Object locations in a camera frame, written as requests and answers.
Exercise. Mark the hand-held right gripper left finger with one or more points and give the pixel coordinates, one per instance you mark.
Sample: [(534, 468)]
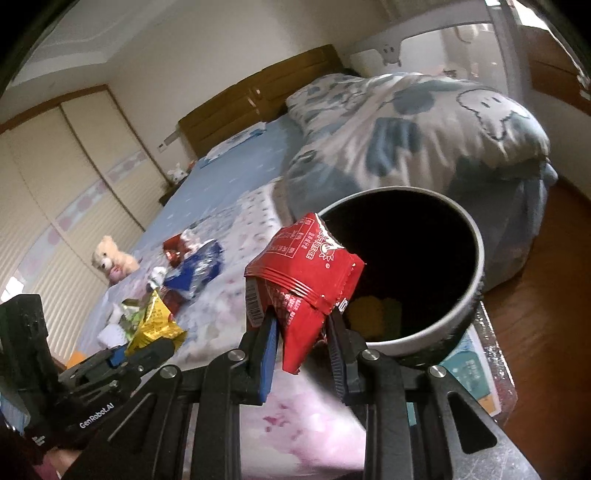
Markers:
[(267, 364)]

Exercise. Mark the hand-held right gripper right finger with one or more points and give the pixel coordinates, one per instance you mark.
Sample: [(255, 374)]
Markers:
[(339, 367)]

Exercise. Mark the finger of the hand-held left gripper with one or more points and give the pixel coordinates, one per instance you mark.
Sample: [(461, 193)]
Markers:
[(117, 357), (147, 360)]

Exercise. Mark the yellow snack packet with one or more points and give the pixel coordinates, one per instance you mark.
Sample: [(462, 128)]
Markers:
[(154, 323)]

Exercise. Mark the red snack packet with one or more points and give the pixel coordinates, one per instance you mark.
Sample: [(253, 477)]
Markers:
[(300, 277)]

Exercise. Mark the person's left forearm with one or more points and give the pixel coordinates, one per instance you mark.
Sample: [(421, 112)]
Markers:
[(55, 464)]

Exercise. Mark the grey and white plush toy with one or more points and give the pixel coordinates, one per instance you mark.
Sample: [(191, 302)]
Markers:
[(111, 335)]

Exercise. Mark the green white wrapper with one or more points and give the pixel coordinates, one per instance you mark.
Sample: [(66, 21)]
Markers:
[(131, 314)]

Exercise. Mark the orange and black small toy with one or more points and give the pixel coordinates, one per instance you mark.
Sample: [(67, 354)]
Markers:
[(173, 302)]

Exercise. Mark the pink blue floral blanket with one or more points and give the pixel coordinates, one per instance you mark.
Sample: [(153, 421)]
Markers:
[(295, 429)]

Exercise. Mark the small white crumpled wrapper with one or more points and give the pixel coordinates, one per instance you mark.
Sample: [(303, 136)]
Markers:
[(157, 277)]

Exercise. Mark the cream teddy bear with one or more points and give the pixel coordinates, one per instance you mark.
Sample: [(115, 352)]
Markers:
[(111, 258)]

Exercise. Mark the blue foil snack packet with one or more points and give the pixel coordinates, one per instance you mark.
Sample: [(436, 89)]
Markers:
[(196, 267)]

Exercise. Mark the small dark red packet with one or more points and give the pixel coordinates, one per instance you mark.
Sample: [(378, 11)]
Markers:
[(174, 247)]

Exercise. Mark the teal printed box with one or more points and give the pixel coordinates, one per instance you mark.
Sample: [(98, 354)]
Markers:
[(475, 378)]

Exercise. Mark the cream sliding door wardrobe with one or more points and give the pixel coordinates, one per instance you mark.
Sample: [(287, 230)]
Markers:
[(69, 184)]

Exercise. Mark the bed with blue sheet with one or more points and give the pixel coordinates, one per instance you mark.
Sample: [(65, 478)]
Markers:
[(221, 184)]

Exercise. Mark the small white plush toy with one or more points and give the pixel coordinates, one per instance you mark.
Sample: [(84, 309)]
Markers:
[(178, 173)]

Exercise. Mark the light blue pillow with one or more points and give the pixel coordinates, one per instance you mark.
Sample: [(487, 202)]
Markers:
[(231, 141)]

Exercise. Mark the blue white printed quilt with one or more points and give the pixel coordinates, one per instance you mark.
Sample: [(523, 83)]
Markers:
[(406, 120)]

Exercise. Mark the wooden headboard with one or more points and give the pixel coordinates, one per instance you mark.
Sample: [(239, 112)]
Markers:
[(258, 92)]

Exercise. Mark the white crib with ghost print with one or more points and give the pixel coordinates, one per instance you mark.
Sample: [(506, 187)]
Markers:
[(392, 46)]

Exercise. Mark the wooden cabinet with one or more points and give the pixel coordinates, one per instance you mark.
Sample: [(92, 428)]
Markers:
[(554, 74)]

